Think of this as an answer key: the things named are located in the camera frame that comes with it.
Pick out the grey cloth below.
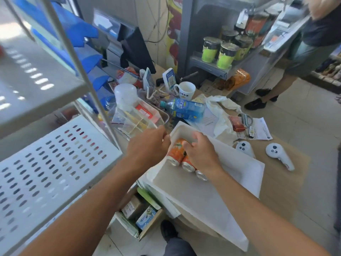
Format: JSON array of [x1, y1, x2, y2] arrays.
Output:
[[148, 87, 174, 107]]

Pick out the white document sheet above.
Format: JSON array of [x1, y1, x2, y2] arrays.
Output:
[[186, 108, 222, 139]]

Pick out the yellow red wall poster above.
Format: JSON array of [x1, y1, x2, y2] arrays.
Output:
[[166, 0, 183, 74]]

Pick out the white mug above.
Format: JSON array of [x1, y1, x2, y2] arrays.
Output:
[[173, 81, 196, 101]]

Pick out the white frosted plastic container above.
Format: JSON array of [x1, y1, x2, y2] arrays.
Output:
[[114, 83, 138, 111]]

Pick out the black cash register monitor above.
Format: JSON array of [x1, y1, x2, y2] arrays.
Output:
[[92, 9, 156, 75]]

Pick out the white plastic tray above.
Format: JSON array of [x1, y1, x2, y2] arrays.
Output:
[[138, 121, 266, 252]]

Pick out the orange lidded snack cup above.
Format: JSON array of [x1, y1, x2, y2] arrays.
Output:
[[244, 11, 270, 38]]

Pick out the small brown box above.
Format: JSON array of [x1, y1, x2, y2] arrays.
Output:
[[121, 196, 144, 220]]

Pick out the orange snack bag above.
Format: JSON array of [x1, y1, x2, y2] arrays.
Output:
[[226, 68, 251, 91]]

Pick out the small blue carton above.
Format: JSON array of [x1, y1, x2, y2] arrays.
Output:
[[136, 205, 158, 230]]

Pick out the grey scissors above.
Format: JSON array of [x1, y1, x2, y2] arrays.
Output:
[[238, 113, 254, 131]]

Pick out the white metal shelf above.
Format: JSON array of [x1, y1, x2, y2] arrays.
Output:
[[0, 0, 123, 256]]

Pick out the white paper receipt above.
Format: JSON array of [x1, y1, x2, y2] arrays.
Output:
[[236, 117, 273, 141]]

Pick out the blue drink bottle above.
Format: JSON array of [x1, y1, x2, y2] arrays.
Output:
[[159, 98, 206, 122]]

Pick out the clear acrylic organizer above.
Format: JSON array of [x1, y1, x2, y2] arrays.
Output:
[[112, 97, 170, 139]]

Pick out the blue plastic display rack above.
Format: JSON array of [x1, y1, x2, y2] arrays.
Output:
[[10, 0, 115, 115]]

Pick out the person's dark grey trousers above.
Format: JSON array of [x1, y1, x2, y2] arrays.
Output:
[[163, 237, 197, 256]]

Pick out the white handheld controller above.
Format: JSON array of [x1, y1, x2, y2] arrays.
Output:
[[235, 141, 256, 159], [265, 143, 296, 171]]

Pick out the blue rounded code stand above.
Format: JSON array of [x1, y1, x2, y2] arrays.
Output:
[[162, 68, 177, 91]]

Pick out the white red cat figurine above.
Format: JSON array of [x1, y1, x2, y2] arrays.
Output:
[[116, 67, 143, 88]]

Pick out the person's right shoe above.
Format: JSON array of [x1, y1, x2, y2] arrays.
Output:
[[161, 220, 178, 243]]

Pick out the person's left hand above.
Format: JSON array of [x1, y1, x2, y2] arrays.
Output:
[[125, 126, 171, 171]]

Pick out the open cardboard floor box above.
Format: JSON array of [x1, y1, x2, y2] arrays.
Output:
[[114, 186, 166, 240]]

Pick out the person's right forearm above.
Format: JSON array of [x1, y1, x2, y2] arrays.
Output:
[[210, 167, 331, 256]]

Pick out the person's left forearm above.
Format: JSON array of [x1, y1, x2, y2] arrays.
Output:
[[20, 157, 150, 256]]

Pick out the grey display stand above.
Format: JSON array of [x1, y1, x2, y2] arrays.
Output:
[[178, 0, 311, 95]]

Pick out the person's right hand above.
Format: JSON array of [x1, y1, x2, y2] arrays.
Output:
[[182, 131, 225, 180]]

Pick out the green lidded snack cup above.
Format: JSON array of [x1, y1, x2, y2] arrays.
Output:
[[201, 37, 222, 64], [216, 42, 239, 70], [234, 34, 254, 61], [221, 29, 239, 43]]

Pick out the red white small box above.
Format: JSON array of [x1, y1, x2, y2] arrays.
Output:
[[135, 103, 154, 120]]

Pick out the small red packet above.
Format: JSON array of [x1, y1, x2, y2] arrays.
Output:
[[228, 116, 246, 132]]

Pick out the white plastic bag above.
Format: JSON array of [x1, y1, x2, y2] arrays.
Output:
[[204, 95, 243, 146]]

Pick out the white framed code stand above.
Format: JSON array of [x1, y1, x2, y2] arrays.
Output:
[[143, 67, 156, 91]]

